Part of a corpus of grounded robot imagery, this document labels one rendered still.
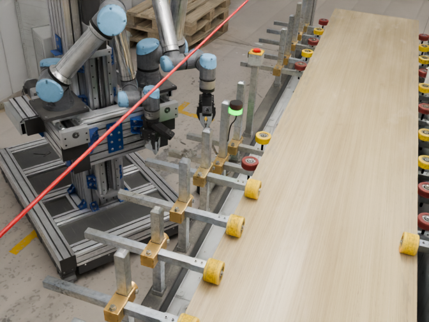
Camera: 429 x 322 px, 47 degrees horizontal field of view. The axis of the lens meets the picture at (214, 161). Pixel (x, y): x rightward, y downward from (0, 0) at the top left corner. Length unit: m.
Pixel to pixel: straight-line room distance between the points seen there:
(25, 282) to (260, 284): 1.68
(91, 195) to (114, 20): 1.30
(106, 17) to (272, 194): 1.01
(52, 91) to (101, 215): 1.06
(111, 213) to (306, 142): 1.28
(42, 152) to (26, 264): 0.92
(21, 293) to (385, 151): 2.09
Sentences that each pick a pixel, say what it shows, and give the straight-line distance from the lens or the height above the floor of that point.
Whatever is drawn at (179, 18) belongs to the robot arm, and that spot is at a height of 1.41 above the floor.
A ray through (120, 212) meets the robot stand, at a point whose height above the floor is 0.21.
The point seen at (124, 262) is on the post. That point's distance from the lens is 1.52.
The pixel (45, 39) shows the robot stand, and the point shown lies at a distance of 2.83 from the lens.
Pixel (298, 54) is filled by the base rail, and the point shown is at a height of 0.70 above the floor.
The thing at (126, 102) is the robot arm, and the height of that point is 1.13.
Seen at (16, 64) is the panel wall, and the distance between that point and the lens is 4.88.
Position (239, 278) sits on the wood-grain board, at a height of 0.90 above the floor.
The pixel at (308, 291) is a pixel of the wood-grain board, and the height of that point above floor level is 0.90.
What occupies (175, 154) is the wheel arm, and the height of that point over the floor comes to 0.85.
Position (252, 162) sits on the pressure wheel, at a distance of 2.32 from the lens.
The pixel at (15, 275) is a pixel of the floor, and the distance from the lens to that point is 3.14.
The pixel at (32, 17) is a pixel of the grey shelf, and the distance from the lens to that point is 4.67.
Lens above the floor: 2.20
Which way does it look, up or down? 34 degrees down
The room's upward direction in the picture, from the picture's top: 3 degrees clockwise
